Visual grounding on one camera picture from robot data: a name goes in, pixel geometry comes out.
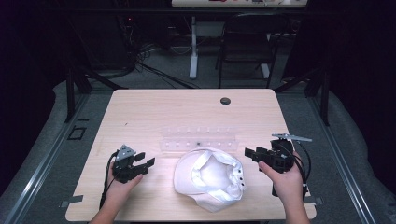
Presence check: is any white desk leg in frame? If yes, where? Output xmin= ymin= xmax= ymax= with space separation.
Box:
xmin=189 ymin=15 xmax=200 ymax=80

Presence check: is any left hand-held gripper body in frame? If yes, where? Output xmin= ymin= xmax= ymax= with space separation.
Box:
xmin=111 ymin=144 xmax=149 ymax=185

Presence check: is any person's left hand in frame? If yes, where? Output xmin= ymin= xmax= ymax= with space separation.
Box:
xmin=106 ymin=161 xmax=145 ymax=204

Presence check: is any grey metal table bracket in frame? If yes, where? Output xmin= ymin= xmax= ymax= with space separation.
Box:
xmin=303 ymin=195 xmax=325 ymax=206
xmin=59 ymin=194 xmax=85 ymax=209

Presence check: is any white cap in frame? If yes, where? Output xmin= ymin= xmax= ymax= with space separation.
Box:
xmin=173 ymin=147 xmax=248 ymax=214

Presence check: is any aluminium floor rail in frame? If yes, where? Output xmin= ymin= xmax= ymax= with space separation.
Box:
xmin=2 ymin=92 xmax=92 ymax=224
xmin=306 ymin=96 xmax=377 ymax=224

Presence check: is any black metal frame stand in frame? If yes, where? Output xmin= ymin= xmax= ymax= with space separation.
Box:
xmin=64 ymin=60 xmax=129 ymax=124
xmin=273 ymin=65 xmax=332 ymax=127

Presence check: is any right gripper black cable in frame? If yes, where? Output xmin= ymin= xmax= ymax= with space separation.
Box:
xmin=290 ymin=141 xmax=313 ymax=200

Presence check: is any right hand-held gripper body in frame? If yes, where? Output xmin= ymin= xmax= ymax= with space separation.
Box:
xmin=261 ymin=133 xmax=313 ymax=175

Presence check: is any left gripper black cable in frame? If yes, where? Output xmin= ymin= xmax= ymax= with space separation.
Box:
xmin=98 ymin=150 xmax=120 ymax=210

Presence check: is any black folding chair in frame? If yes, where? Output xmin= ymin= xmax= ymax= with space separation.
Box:
xmin=215 ymin=12 xmax=291 ymax=90

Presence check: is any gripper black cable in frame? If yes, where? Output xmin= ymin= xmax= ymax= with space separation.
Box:
xmin=98 ymin=150 xmax=120 ymax=210
xmin=290 ymin=141 xmax=313 ymax=200

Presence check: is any person's right hand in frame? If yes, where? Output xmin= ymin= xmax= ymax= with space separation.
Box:
xmin=258 ymin=151 xmax=305 ymax=207

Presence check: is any clear acrylic rack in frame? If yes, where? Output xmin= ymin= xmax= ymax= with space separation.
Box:
xmin=160 ymin=125 xmax=240 ymax=154

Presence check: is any light background desk top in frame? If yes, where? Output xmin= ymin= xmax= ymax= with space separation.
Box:
xmin=171 ymin=0 xmax=309 ymax=8

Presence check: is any bundle of floor cables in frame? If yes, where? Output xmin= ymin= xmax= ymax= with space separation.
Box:
xmin=122 ymin=18 xmax=204 ymax=91

